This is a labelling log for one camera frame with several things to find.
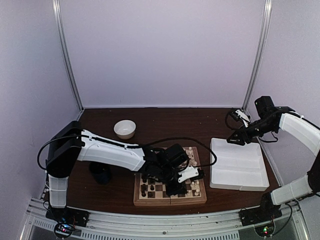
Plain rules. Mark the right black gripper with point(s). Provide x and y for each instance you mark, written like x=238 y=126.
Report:
x=241 y=136

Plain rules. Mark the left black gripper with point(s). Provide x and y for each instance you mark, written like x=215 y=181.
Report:
x=180 y=190

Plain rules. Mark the wooden chess board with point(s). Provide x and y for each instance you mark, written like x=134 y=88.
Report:
x=174 y=177

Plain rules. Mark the white plastic compartment tray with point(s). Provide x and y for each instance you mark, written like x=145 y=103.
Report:
x=240 y=168

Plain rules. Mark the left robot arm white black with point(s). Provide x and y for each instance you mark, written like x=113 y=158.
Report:
x=73 y=144

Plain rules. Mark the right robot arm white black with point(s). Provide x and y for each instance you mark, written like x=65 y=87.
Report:
x=282 y=120

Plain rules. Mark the row of white chess pieces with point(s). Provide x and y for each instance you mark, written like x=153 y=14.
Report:
x=192 y=184

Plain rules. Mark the dark blue mug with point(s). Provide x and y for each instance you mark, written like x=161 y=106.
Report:
x=100 y=172

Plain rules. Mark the white ceramic bowl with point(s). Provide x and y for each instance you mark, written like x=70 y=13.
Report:
x=125 y=129

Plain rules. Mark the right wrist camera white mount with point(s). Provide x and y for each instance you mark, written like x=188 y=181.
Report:
x=239 y=115

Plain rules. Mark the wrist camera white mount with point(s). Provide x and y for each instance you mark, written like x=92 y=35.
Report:
x=239 y=115
x=190 y=173

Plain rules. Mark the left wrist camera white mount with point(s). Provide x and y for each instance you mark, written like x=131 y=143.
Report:
x=190 y=173

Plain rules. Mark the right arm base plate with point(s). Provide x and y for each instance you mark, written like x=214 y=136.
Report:
x=256 y=215

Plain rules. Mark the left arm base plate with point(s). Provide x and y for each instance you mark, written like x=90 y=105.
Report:
x=70 y=216

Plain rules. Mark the right aluminium frame post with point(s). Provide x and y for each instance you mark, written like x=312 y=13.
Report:
x=264 y=30

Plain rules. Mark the aluminium frame post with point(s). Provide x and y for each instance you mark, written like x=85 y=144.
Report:
x=264 y=30
x=65 y=53

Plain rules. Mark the left aluminium frame post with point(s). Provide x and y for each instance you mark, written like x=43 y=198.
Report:
x=65 y=53

